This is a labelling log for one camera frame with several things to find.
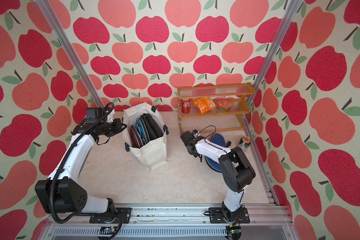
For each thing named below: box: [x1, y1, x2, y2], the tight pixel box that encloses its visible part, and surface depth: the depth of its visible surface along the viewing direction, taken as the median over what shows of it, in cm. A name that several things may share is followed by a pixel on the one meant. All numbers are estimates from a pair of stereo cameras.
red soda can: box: [181, 98, 192, 114], surface depth 95 cm
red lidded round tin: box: [217, 99, 232, 113], surface depth 103 cm
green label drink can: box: [239, 136, 252, 152], surface depth 92 cm
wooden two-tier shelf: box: [177, 82, 256, 135], surface depth 104 cm
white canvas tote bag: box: [122, 102, 169, 172], surface depth 90 cm
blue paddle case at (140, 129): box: [135, 118, 148, 144], surface depth 92 cm
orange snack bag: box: [191, 97, 217, 115], surface depth 102 cm
